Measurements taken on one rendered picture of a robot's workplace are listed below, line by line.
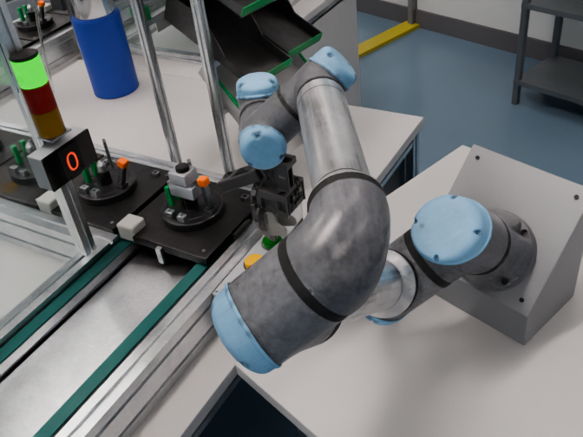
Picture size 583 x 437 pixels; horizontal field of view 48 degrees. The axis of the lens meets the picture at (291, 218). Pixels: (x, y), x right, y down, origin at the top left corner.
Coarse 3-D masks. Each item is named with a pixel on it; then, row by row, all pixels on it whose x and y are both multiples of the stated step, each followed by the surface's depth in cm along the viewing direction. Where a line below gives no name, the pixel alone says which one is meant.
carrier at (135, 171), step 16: (128, 160) 169; (80, 176) 165; (96, 176) 160; (112, 176) 160; (128, 176) 159; (144, 176) 162; (160, 176) 161; (80, 192) 156; (96, 192) 152; (112, 192) 154; (128, 192) 155; (144, 192) 156; (160, 192) 158; (96, 208) 153; (112, 208) 153; (128, 208) 152; (96, 224) 148; (112, 224) 148
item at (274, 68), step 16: (176, 0) 146; (208, 0) 158; (176, 16) 149; (192, 16) 145; (208, 16) 156; (224, 16) 157; (192, 32) 148; (224, 32) 154; (240, 32) 155; (256, 32) 153; (224, 48) 150; (240, 48) 152; (256, 48) 153; (272, 48) 152; (224, 64) 147; (240, 64) 148; (256, 64) 150; (272, 64) 151; (288, 64) 151
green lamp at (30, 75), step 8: (16, 64) 112; (24, 64) 112; (32, 64) 113; (40, 64) 114; (16, 72) 113; (24, 72) 113; (32, 72) 114; (40, 72) 115; (24, 80) 114; (32, 80) 114; (40, 80) 115; (24, 88) 115; (32, 88) 115
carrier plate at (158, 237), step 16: (224, 192) 153; (240, 192) 152; (144, 208) 151; (160, 208) 150; (240, 208) 147; (160, 224) 146; (224, 224) 143; (240, 224) 143; (128, 240) 145; (144, 240) 142; (160, 240) 141; (176, 240) 140; (192, 240) 140; (208, 240) 139; (224, 240) 139; (192, 256) 136; (208, 256) 135
